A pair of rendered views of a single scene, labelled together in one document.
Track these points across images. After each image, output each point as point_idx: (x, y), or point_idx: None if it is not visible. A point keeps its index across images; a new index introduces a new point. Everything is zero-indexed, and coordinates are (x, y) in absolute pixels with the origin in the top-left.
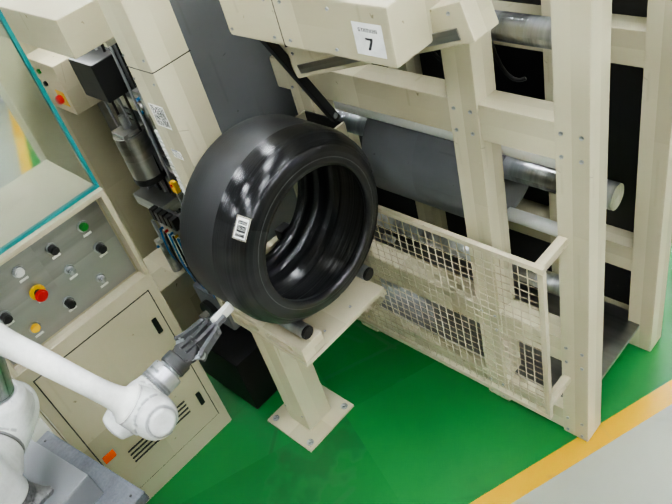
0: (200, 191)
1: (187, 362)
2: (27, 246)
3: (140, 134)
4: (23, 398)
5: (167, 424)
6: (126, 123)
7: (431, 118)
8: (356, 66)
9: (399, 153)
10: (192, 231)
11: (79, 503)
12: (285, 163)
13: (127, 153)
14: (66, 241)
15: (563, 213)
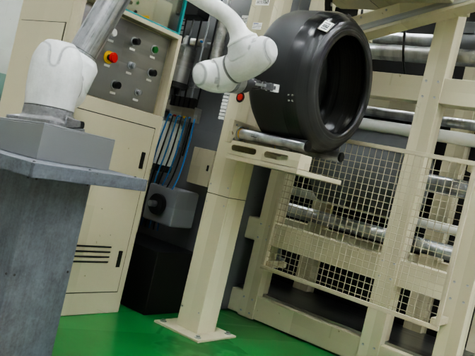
0: (294, 15)
1: (254, 81)
2: (134, 18)
3: (194, 50)
4: (97, 70)
5: (273, 52)
6: (188, 42)
7: (403, 92)
8: (386, 27)
9: (348, 145)
10: (280, 30)
11: (98, 152)
12: (353, 22)
13: (179, 56)
14: (141, 47)
15: None
